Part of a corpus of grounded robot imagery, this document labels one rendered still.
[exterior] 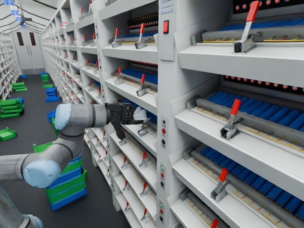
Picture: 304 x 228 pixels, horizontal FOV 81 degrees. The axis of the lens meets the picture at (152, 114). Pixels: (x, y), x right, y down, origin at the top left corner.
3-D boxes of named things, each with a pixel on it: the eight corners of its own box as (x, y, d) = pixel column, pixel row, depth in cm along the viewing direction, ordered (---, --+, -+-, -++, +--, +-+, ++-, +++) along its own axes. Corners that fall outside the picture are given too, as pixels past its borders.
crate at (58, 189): (48, 197, 147) (46, 189, 144) (43, 183, 161) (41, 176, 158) (84, 180, 165) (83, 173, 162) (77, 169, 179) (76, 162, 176)
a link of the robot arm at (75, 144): (48, 161, 66) (48, 134, 61) (65, 143, 77) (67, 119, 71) (72, 168, 67) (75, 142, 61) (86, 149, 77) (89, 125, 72)
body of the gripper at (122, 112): (137, 106, 73) (108, 106, 67) (134, 125, 76) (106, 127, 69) (129, 102, 79) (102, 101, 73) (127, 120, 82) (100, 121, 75)
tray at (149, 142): (159, 161, 73) (153, 143, 68) (109, 114, 121) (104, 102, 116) (195, 135, 80) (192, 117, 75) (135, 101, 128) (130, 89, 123)
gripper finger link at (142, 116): (154, 110, 79) (135, 110, 74) (152, 123, 80) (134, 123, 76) (151, 108, 81) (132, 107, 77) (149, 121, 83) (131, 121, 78)
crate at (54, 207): (52, 211, 152) (50, 204, 150) (47, 197, 167) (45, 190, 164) (87, 193, 170) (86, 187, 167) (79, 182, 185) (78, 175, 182)
